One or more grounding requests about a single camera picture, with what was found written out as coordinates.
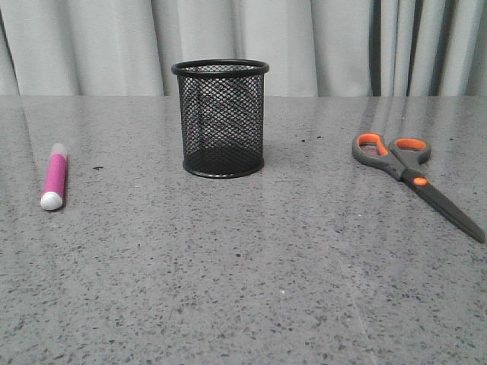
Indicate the grey orange scissors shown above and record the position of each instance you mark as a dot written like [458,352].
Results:
[402,159]

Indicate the grey curtain backdrop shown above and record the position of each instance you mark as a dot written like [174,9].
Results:
[314,48]

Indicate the black mesh pen holder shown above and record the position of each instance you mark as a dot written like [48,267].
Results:
[222,112]

